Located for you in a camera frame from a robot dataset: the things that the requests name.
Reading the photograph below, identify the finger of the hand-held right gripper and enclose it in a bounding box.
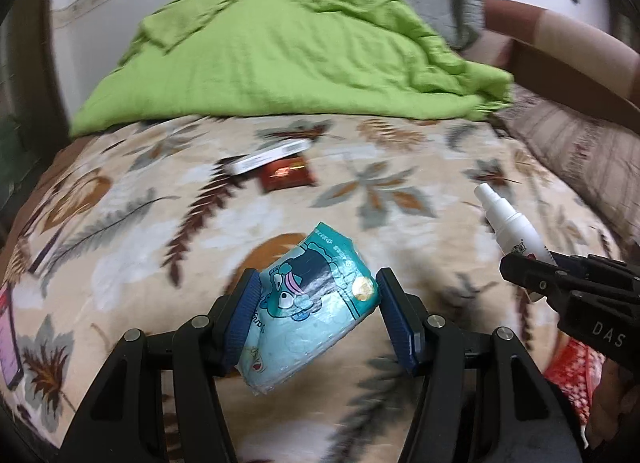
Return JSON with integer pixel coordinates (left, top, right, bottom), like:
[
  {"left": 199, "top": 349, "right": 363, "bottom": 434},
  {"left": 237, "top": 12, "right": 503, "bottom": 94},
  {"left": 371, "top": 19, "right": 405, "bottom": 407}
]
[
  {"left": 549, "top": 253, "right": 640, "bottom": 295},
  {"left": 500, "top": 254, "right": 572, "bottom": 315}
]

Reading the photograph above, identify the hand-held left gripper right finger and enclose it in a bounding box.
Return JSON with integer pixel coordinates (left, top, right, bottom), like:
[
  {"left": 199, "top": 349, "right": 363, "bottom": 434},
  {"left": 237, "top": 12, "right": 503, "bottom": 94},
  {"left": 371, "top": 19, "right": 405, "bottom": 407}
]
[{"left": 376, "top": 267, "right": 586, "bottom": 463}]

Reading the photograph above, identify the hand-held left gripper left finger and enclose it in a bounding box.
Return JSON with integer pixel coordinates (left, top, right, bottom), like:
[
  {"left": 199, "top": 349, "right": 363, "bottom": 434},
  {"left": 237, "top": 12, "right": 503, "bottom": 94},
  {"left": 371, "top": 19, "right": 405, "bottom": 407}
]
[{"left": 60, "top": 267, "right": 263, "bottom": 463}]

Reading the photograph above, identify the white spray bottle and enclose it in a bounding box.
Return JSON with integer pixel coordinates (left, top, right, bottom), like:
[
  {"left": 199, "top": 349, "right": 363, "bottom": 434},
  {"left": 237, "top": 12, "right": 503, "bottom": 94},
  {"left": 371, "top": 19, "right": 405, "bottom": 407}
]
[{"left": 473, "top": 183, "right": 557, "bottom": 302}]

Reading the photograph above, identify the teal tissue packet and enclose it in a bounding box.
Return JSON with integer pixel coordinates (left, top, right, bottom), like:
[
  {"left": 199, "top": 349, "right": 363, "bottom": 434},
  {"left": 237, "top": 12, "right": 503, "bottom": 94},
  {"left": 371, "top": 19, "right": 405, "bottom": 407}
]
[{"left": 235, "top": 222, "right": 382, "bottom": 395}]

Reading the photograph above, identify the leaf print blanket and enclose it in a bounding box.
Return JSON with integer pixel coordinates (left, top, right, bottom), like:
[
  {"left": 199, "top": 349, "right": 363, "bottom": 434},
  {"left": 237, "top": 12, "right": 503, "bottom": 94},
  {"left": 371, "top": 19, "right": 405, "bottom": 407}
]
[{"left": 0, "top": 112, "right": 640, "bottom": 463}]

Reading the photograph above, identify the brown striped pillow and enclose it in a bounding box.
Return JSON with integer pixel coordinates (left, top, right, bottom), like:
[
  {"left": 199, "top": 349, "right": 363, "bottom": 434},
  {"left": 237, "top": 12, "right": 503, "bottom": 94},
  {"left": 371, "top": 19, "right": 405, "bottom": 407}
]
[{"left": 492, "top": 85, "right": 640, "bottom": 235}]

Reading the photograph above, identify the red foil packet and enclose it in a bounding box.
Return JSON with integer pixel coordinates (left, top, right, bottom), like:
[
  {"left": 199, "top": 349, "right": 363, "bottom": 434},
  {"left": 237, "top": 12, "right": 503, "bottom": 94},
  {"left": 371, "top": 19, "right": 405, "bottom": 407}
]
[{"left": 259, "top": 157, "right": 315, "bottom": 192}]

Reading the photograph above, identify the white flat box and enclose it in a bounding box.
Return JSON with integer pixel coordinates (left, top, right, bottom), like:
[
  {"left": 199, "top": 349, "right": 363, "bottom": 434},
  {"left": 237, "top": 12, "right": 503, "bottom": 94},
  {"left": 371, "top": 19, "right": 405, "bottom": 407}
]
[{"left": 224, "top": 138, "right": 312, "bottom": 176}]

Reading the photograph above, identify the smartphone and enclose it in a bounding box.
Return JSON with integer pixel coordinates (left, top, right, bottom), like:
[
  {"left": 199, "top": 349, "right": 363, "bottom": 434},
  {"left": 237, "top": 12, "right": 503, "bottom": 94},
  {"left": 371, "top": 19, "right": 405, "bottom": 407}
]
[{"left": 0, "top": 287, "right": 24, "bottom": 390}]

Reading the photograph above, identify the brown padded headboard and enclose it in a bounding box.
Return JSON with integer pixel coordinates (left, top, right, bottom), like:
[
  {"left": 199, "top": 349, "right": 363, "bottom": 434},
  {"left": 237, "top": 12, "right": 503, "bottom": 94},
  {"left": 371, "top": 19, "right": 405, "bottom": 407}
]
[{"left": 482, "top": 0, "right": 640, "bottom": 94}]

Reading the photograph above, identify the green quilt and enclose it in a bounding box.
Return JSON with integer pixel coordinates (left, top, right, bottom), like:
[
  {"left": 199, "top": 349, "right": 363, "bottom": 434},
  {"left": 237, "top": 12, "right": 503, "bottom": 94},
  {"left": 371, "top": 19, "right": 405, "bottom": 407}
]
[{"left": 67, "top": 0, "right": 516, "bottom": 140}]

